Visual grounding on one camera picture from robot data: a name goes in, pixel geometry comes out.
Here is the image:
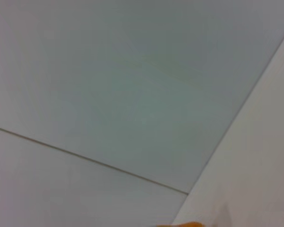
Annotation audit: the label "orange yellow pear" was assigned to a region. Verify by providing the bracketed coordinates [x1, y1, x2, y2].
[156, 221, 204, 227]

